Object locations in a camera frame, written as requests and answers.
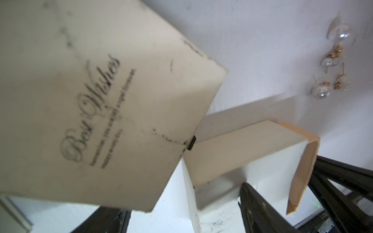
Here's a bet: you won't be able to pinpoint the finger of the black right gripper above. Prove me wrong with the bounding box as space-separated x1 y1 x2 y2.
314 156 373 201
309 172 373 233

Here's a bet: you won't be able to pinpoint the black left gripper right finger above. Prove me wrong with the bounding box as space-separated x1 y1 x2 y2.
239 183 299 233

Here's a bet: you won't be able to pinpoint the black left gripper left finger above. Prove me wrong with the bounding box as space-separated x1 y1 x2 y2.
72 206 132 233

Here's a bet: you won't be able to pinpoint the large cream jewelry box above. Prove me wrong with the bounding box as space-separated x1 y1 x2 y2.
182 121 321 233

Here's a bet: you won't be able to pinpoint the pearl gold cross earrings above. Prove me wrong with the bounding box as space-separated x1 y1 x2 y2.
310 62 350 100

